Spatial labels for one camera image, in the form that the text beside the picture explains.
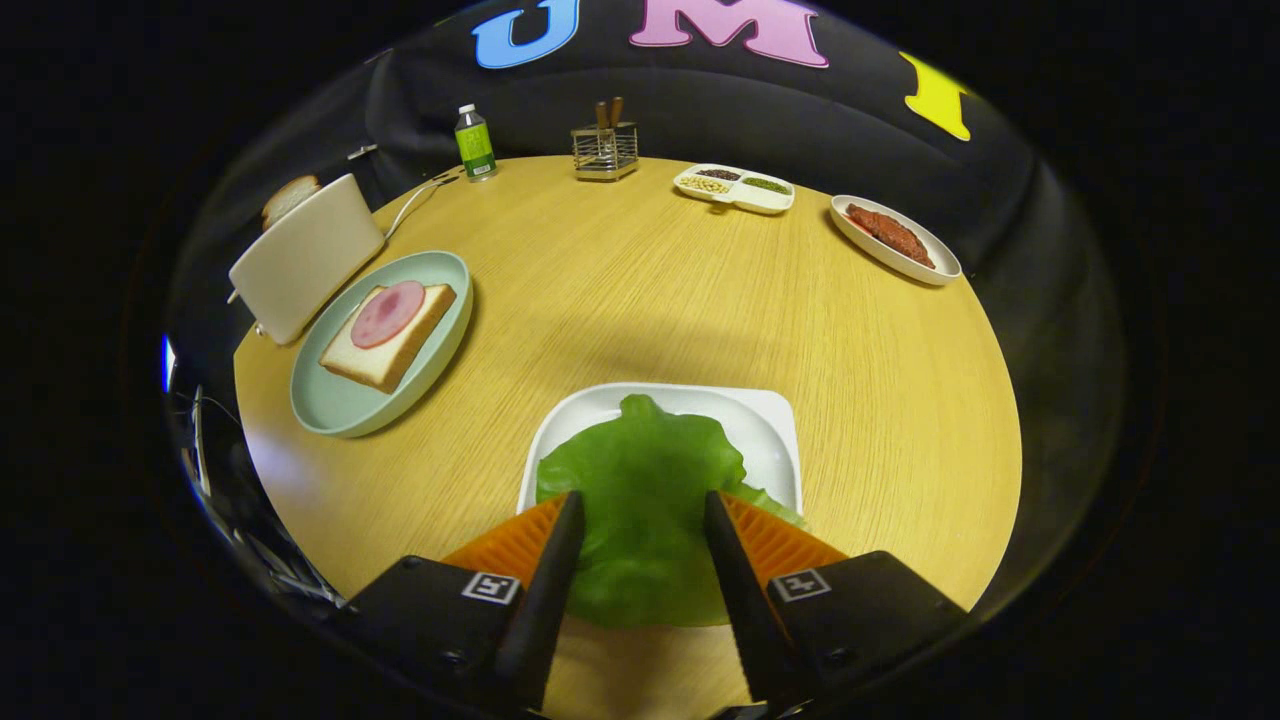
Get white bread slice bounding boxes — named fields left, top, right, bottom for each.
left=319, top=283, right=458, bottom=394

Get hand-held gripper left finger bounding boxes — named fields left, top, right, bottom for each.
left=345, top=490, right=586, bottom=713

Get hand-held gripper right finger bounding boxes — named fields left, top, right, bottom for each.
left=703, top=490, right=969, bottom=706

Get white toaster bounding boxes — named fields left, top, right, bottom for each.
left=228, top=173, right=386, bottom=346

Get white divided dish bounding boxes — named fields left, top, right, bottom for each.
left=673, top=163, right=796, bottom=216

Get green drink bottle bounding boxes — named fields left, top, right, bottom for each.
left=455, top=103, right=498, bottom=183

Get white oval plate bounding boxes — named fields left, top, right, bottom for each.
left=830, top=194, right=963, bottom=287

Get pale green round plate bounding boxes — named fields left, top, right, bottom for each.
left=290, top=250, right=474, bottom=439

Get white square plate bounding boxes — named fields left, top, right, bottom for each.
left=516, top=382, right=804, bottom=521

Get white toaster cable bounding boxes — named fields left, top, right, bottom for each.
left=385, top=175, right=461, bottom=241

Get green lettuce leaf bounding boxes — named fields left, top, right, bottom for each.
left=535, top=394, right=806, bottom=629

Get toasted bread slice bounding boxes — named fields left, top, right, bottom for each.
left=261, top=175, right=321, bottom=231

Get red meat slices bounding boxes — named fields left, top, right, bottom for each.
left=846, top=203, right=937, bottom=269

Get metal wire utensil holder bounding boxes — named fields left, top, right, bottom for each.
left=571, top=122, right=640, bottom=182

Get pink ham slice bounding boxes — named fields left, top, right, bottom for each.
left=350, top=280, right=426, bottom=350

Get black backdrop cloth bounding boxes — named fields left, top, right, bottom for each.
left=165, top=0, right=1129, bottom=611

